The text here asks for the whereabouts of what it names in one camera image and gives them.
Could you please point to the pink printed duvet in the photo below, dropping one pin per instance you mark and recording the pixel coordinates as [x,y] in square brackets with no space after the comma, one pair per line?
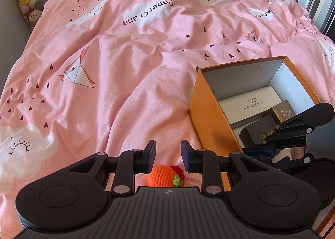
[110,75]

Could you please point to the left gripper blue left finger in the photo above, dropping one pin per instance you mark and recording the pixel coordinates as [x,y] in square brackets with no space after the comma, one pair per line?
[148,157]

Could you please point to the dark grey box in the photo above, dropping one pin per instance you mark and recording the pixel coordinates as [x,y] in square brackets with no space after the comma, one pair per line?
[257,131]

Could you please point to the white glasses case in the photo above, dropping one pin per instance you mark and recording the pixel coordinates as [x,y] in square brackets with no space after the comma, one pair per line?
[244,106]

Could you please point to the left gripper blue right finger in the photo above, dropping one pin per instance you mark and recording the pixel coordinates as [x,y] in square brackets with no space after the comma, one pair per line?
[188,156]

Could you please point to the orange cardboard box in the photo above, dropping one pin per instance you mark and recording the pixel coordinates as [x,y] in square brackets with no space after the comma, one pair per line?
[222,81]

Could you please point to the orange crochet tangerine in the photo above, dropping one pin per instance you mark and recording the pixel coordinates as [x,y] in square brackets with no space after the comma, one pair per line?
[166,176]

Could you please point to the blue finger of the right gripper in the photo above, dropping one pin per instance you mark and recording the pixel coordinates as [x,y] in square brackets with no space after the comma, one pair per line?
[259,149]

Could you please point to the gold jewellery box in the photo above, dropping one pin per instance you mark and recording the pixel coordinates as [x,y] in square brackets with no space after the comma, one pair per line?
[282,112]

